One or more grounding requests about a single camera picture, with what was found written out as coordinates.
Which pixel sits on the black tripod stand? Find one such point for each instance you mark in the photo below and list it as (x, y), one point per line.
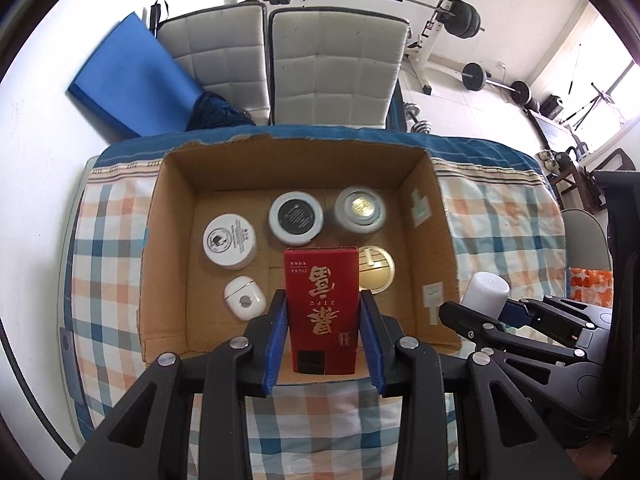
(597, 97)

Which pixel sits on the red rectangular box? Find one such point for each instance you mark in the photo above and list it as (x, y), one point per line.
(320, 305)

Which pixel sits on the grey table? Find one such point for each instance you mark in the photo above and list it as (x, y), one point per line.
(70, 310)

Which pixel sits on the dark wooden chair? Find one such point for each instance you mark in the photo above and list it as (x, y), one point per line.
(622, 157)

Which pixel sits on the checkered tablecloth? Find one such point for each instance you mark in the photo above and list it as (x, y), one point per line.
(110, 240)

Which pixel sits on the orange white cushion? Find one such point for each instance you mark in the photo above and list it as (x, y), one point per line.
(590, 285)

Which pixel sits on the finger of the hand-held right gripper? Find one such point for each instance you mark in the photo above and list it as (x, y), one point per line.
(465, 320)
(550, 312)

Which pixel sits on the bright window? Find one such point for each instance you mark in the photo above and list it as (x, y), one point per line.
(620, 90)

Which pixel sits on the blue foam mat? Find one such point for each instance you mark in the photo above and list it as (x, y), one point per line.
(135, 80)

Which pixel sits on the cardboard box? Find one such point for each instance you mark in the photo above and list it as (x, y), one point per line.
(200, 180)

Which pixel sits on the short barbell with black plates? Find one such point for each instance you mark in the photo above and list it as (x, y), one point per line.
(472, 76)

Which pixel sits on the grey padded chair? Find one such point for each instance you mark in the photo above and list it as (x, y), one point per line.
(220, 50)
(335, 70)

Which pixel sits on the black speaker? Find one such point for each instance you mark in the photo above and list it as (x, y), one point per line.
(553, 106)

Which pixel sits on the barbell on rack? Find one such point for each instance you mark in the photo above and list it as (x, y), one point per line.
(425, 55)

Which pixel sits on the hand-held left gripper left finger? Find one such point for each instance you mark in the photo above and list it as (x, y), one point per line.
(275, 340)

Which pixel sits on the black treadmill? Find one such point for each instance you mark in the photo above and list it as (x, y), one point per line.
(552, 132)

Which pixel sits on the small white bottle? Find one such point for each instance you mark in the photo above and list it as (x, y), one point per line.
(482, 290)

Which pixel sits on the chrome dumbbell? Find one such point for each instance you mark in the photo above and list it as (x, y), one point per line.
(419, 125)

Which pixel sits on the white rimmed round tin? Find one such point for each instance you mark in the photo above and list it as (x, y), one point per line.
(296, 217)

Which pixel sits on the white round jar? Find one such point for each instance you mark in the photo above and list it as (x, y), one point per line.
(227, 240)

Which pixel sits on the silver round jar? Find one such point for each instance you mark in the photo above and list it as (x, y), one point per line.
(360, 207)

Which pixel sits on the gold lid round tin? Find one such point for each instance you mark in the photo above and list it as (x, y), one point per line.
(377, 270)

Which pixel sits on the white earbuds case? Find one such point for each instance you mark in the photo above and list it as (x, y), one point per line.
(243, 299)

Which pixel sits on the grey round-back chair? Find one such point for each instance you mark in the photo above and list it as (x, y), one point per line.
(582, 235)

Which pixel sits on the dark blue cloth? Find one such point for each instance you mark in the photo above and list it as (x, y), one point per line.
(217, 112)

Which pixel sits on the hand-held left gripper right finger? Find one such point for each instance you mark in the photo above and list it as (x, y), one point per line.
(372, 345)

